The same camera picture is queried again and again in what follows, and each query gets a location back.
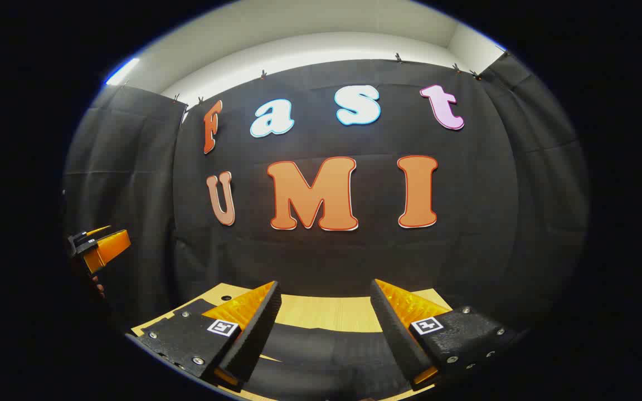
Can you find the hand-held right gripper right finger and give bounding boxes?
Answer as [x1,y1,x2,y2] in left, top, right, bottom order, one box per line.
[370,278,519,390]

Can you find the dark grey jeans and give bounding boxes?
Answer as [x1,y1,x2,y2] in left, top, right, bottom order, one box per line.
[142,299,439,401]

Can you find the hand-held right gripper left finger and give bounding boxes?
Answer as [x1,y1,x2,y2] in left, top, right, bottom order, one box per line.
[126,280,283,389]

